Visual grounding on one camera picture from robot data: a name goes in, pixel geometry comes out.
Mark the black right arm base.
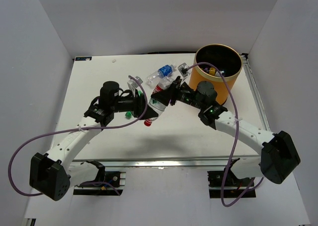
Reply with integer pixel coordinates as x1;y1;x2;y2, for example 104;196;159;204
207;158;251;199

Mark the clear bottle blue label white cap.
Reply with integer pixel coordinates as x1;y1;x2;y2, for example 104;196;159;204
146;64;176;87

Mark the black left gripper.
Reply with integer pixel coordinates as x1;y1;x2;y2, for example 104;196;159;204
111;89;159;121

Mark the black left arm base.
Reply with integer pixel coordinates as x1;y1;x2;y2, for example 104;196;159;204
67;160;126;196

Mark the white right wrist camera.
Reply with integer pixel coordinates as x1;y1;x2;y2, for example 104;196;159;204
177;63;191;78

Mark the orange cylindrical bin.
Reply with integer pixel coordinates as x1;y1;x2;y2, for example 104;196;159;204
188;44;242;105

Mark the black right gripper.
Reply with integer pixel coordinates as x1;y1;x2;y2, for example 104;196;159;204
151;76;204;110

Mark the clear bottle red label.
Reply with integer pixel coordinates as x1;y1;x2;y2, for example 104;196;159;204
144;76;174;127

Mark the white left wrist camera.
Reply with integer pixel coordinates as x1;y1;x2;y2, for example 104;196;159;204
127;76;143;96

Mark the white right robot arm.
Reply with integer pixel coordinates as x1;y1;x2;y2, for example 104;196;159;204
150;77;301;186

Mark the clear bottle orange label yellow cap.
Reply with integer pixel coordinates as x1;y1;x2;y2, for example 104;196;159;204
209;67;217;76

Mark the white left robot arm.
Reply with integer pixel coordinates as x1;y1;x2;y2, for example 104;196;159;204
29;81;158;201

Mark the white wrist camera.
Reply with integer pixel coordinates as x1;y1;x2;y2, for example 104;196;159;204
127;76;143;96
177;63;191;78

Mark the aluminium table frame rail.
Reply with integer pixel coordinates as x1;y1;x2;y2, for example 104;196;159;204
37;52;271;187

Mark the green plastic bottle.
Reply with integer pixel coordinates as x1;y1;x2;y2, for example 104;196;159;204
125;90;144;120

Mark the blue sticker on table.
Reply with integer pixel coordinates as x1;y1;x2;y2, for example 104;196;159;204
75;56;92;61

